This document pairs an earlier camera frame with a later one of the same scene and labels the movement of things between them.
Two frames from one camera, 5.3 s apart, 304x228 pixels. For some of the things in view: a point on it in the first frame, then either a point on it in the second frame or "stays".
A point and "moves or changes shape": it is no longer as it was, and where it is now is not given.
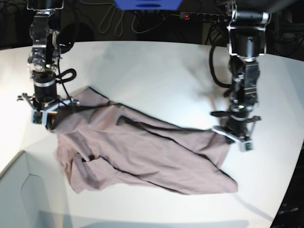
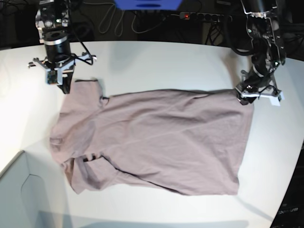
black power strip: (204, 16) stays
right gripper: (47, 112) to (54, 70)
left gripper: (238, 126) to (261, 86)
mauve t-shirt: (101, 143) moves or changes shape
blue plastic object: (148, 5) stays
